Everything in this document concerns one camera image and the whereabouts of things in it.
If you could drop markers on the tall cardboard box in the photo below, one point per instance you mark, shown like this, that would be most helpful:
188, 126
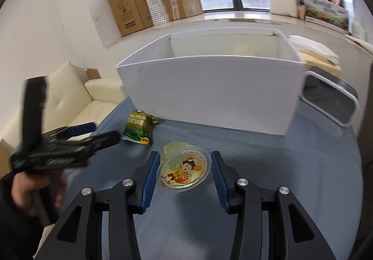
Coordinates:
128, 9

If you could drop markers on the small cartoon figure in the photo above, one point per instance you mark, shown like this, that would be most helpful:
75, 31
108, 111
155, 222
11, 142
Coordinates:
300, 5

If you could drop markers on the pink toy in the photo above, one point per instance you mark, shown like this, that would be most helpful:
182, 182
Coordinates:
335, 0

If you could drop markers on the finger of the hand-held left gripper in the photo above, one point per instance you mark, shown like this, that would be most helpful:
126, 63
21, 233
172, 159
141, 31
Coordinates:
81, 129
105, 140

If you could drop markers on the cream cushion in plastic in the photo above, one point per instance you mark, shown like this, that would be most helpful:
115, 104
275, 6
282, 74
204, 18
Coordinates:
317, 60

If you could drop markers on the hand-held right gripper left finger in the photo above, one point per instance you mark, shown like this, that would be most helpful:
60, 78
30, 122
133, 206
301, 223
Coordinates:
150, 181

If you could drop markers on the green snack packet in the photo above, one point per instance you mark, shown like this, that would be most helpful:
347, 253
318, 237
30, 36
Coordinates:
137, 129

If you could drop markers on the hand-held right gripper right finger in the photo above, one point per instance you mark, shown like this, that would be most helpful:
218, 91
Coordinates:
218, 181

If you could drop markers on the white paper sheet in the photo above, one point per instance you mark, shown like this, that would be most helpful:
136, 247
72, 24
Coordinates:
362, 43

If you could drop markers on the white storage box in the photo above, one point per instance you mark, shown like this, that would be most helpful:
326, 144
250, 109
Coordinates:
209, 94

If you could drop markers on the jelly cup with cartoon lid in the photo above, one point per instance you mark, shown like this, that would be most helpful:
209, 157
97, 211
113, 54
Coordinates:
183, 169

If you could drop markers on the small cardboard piece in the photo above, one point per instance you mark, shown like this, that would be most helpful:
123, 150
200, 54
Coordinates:
93, 74

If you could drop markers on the cream sofa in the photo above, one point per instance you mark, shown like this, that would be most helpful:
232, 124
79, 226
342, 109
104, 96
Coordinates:
67, 94

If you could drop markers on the black chair with white frame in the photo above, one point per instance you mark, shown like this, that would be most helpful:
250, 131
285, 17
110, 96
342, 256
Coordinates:
329, 94

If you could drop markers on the printed flat box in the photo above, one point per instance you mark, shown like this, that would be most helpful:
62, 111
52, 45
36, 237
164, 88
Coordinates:
326, 11

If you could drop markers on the open cardboard box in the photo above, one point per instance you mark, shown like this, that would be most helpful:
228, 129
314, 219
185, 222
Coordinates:
186, 5

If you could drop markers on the person's left hand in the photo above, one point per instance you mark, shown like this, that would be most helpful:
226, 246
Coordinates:
22, 190

